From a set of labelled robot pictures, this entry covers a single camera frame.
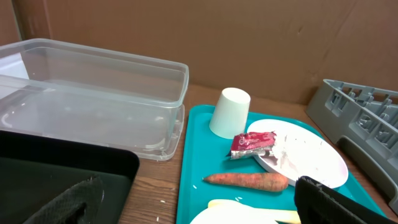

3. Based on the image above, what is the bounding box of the white small bowl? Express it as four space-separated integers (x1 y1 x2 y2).
190 205 277 224

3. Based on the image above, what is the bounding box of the grey dishwasher rack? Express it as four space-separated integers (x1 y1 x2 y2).
307 79 397 212

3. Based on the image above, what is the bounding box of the clear plastic bin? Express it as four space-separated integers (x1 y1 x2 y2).
1 39 189 161

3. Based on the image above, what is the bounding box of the red foil wrapper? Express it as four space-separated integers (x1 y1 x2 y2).
226 132 277 160

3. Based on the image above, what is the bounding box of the white paper cup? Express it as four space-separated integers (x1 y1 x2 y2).
209 87 251 139

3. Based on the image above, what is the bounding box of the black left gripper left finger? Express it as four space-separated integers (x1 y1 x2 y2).
24 176 104 224

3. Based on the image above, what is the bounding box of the black tray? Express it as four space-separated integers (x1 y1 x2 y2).
1 131 140 223

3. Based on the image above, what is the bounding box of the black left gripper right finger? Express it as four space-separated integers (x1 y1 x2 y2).
294 176 397 224

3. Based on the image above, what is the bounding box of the yellow plastic spoon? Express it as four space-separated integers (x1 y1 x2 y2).
208 199 301 224

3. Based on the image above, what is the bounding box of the white round plate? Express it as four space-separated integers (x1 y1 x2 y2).
247 119 349 189

